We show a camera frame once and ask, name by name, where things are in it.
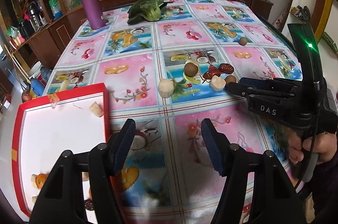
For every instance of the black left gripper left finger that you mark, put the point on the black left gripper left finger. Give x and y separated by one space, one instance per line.
119 145

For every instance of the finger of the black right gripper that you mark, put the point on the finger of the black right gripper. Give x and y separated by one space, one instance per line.
242 90
267 83

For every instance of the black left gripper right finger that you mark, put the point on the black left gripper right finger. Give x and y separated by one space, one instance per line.
218 147

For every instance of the red jujube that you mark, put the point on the red jujube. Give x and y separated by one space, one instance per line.
88 203
226 68
212 71

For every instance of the white yam piece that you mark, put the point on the white yam piece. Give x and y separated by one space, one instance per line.
217 83
33 180
166 88

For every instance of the brown longan near yam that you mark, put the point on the brown longan near yam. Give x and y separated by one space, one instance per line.
229 79

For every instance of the brown longan far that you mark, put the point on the brown longan far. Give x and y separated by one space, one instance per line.
243 41

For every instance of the brown longan large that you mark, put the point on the brown longan large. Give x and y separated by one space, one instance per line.
190 69

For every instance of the colourful fruit print tablecloth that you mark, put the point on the colourful fruit print tablecloth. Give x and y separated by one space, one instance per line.
168 176

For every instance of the red white tray box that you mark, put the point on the red white tray box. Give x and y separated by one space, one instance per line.
42 132

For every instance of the orange tangerine in tray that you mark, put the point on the orange tangerine in tray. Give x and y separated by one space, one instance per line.
40 180

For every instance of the blue thermos on floor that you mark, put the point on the blue thermos on floor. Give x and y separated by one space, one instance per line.
37 86

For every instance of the green leafy vegetable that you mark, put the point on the green leafy vegetable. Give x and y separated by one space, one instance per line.
146 10

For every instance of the wooden side counter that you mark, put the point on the wooden side counter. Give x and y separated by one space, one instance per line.
48 44

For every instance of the green plastic bottle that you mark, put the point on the green plastic bottle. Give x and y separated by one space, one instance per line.
55 8

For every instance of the purple thermos bottle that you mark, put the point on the purple thermos bottle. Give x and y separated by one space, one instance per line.
94 13

